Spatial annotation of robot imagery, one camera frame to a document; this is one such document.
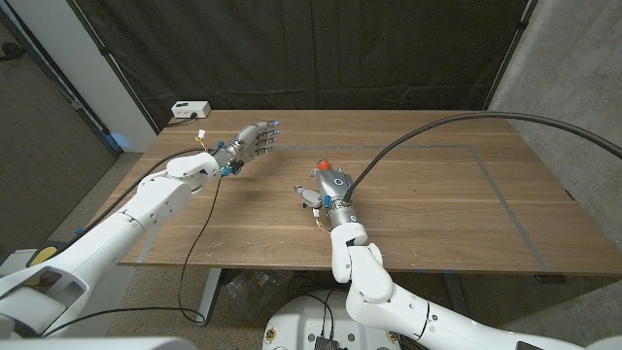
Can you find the right wrist connector wires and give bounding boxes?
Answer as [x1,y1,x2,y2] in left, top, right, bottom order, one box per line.
[312,207,335,234]

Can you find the clear plastic bag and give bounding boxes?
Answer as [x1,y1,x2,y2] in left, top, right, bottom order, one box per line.
[224,268,289,320]

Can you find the thick black left arm hose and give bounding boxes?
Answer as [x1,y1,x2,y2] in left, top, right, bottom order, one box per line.
[77,147,210,234]

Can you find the black backdrop stand pole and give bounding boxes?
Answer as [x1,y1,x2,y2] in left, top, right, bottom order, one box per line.
[483,0,539,112]
[65,0,160,136]

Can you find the thick black arm hose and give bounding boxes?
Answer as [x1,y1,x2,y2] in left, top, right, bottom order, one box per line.
[342,111,622,205]
[77,147,210,234]

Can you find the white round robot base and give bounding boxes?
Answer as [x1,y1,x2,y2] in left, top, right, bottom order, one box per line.
[261,290,404,350]

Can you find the black door handle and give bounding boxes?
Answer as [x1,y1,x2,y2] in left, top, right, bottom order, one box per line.
[0,42,25,62]

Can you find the black backdrop curtain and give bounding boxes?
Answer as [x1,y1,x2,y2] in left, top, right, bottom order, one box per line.
[72,0,536,132]

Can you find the grey table leg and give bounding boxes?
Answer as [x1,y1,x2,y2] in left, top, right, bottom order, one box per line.
[196,268,225,327]
[441,273,475,336]

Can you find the thin black cable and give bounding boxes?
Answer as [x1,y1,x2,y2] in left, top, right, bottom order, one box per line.
[41,175,225,337]

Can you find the thick black right arm hose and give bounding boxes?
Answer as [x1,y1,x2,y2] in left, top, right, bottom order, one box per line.
[342,111,622,205]

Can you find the white robot torso edge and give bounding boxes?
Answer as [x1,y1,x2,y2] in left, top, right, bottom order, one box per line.
[0,336,198,350]

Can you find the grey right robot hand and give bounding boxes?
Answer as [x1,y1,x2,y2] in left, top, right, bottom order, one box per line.
[294,167,360,228]

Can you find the black device with yellow disc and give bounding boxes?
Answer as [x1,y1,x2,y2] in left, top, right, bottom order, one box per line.
[26,240,69,268]

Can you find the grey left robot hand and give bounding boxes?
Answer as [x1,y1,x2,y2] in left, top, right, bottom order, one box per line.
[212,120,281,177]

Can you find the white power box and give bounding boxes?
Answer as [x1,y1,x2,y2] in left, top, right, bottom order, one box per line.
[170,100,212,120]

